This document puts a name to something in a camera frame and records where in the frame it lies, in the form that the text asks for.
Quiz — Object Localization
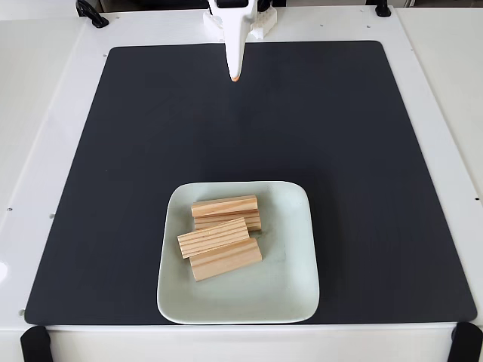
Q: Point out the grooved wooden block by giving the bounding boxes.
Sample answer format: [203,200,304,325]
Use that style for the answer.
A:
[190,194,260,219]
[177,216,251,260]

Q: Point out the wooden block with dark grooves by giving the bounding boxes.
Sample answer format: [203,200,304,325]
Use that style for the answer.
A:
[194,210,263,232]

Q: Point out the wooden block with stepped edge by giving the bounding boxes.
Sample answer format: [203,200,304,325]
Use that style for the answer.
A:
[188,237,263,283]

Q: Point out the pale green square plate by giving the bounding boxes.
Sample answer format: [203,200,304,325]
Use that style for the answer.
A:
[156,180,321,325]

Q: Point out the black rubber mat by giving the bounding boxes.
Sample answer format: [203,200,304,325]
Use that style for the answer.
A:
[23,40,478,326]

